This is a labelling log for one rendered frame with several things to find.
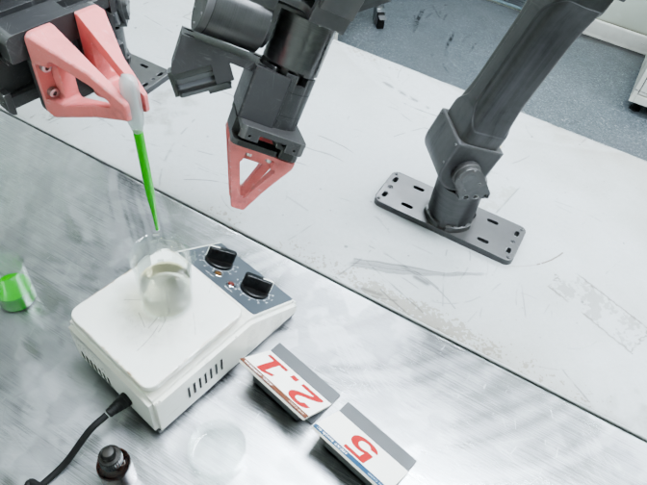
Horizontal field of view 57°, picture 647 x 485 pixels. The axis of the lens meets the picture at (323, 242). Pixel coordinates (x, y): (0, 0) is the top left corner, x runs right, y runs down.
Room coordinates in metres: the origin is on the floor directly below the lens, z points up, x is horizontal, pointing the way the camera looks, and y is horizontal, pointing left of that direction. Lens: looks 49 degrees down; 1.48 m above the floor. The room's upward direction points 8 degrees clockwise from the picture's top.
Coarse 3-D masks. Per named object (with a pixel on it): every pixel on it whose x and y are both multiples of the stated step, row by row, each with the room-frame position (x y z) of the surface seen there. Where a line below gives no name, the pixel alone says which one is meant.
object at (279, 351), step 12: (276, 348) 0.33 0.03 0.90; (240, 360) 0.29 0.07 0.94; (288, 360) 0.32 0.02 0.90; (252, 372) 0.28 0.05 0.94; (300, 372) 0.31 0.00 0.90; (312, 372) 0.31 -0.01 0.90; (264, 384) 0.27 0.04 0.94; (312, 384) 0.30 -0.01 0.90; (324, 384) 0.30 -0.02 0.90; (276, 396) 0.27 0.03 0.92; (324, 396) 0.28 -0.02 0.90; (336, 396) 0.29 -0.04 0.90; (288, 408) 0.26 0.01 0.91; (324, 408) 0.27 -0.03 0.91; (312, 420) 0.26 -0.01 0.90
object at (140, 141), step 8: (136, 136) 0.32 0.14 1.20; (136, 144) 0.32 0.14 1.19; (144, 144) 0.32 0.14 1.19; (144, 152) 0.32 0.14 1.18; (144, 160) 0.32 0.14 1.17; (144, 168) 0.32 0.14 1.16; (144, 176) 0.32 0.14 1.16; (144, 184) 0.32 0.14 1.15; (152, 184) 0.32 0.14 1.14; (152, 192) 0.32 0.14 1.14; (152, 200) 0.32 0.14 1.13; (152, 208) 0.32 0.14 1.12; (152, 216) 0.32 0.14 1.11
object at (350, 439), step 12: (336, 420) 0.26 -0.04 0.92; (336, 432) 0.24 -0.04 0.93; (348, 432) 0.24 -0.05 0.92; (348, 444) 0.23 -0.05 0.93; (360, 444) 0.23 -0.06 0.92; (372, 444) 0.24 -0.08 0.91; (360, 456) 0.22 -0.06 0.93; (372, 456) 0.22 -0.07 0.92; (384, 456) 0.23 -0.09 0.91; (372, 468) 0.21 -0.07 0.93; (384, 468) 0.21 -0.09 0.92; (396, 468) 0.22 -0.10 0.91; (384, 480) 0.20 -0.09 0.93
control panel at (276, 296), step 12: (204, 252) 0.42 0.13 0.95; (204, 264) 0.39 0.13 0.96; (240, 264) 0.42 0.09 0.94; (216, 276) 0.38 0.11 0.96; (228, 276) 0.39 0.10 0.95; (240, 276) 0.39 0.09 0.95; (264, 276) 0.41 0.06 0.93; (228, 288) 0.36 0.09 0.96; (240, 288) 0.37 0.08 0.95; (276, 288) 0.39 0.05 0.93; (240, 300) 0.35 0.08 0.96; (252, 300) 0.36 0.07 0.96; (264, 300) 0.36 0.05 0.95; (276, 300) 0.37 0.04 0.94; (288, 300) 0.38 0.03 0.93; (252, 312) 0.34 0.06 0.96
